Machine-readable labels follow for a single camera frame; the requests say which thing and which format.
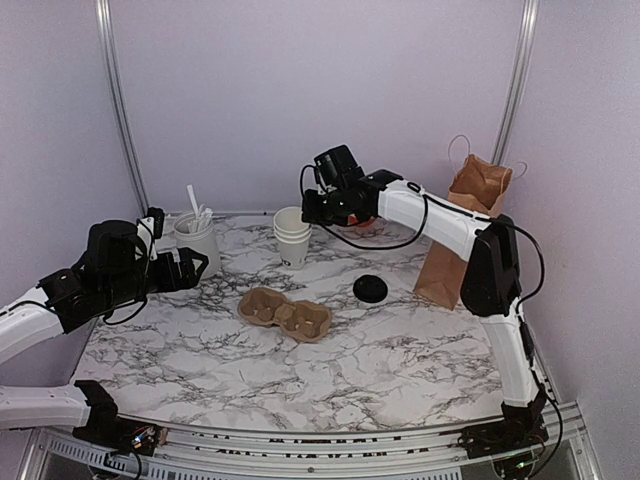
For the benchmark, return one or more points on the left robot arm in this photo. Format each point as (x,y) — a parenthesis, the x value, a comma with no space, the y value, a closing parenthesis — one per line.
(120,268)

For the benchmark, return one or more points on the right aluminium frame post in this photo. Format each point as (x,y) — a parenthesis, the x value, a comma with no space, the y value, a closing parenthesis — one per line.
(523,52)

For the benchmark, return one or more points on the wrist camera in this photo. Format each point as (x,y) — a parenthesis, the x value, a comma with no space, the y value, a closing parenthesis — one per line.
(338,168)
(150,227)

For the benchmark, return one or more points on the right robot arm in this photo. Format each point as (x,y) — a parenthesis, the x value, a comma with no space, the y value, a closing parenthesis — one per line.
(490,290)

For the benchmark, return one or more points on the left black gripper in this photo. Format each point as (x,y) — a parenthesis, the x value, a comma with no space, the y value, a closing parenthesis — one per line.
(188,278)

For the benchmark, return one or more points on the white cylindrical straw holder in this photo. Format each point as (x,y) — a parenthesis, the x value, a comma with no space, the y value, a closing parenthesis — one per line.
(203,242)

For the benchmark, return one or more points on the aluminium frame post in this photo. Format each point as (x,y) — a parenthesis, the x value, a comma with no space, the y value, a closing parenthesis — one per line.
(523,52)
(116,92)

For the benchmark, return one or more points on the stacked white paper cups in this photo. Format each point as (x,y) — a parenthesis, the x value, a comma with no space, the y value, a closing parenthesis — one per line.
(293,248)

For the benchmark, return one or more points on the white paper cup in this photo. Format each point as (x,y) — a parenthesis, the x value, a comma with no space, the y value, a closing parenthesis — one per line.
(288,221)

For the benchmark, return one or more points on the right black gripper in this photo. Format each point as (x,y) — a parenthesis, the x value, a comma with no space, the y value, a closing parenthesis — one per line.
(310,215)

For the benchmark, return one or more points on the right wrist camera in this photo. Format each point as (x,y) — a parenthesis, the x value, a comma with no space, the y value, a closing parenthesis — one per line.
(338,168)

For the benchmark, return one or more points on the left aluminium frame post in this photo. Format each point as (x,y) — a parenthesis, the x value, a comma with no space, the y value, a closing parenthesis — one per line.
(116,92)

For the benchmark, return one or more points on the tall white wrapped straw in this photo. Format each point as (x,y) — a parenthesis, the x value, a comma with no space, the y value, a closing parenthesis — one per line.
(193,200)

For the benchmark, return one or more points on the orange and white bowl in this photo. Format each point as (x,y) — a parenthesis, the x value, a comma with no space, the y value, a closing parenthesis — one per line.
(356,223)

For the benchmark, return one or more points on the short white wrapped straw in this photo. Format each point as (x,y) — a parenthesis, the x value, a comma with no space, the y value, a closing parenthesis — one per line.
(201,220)

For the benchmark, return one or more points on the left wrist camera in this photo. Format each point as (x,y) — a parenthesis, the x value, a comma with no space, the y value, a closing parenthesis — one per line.
(150,227)

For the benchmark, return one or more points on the brown paper bag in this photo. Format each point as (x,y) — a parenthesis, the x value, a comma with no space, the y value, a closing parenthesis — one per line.
(479,187)

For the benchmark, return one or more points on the brown cardboard cup carrier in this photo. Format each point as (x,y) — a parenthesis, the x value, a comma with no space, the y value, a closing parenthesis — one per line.
(304,321)

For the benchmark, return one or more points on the black plastic cup lid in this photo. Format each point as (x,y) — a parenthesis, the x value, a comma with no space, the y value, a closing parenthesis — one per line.
(370,289)

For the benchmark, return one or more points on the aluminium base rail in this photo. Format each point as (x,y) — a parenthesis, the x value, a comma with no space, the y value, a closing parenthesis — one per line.
(560,450)

